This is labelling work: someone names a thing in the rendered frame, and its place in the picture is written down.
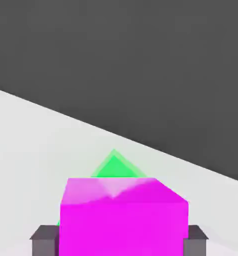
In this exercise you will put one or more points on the small green cube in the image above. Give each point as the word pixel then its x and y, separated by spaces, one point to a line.
pixel 115 167

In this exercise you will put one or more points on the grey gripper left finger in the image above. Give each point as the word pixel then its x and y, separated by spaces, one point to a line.
pixel 44 242

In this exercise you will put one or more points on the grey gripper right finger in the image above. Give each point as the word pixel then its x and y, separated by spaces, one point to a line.
pixel 195 243

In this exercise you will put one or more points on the small magenta cube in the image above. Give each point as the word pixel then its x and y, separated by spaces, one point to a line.
pixel 123 222

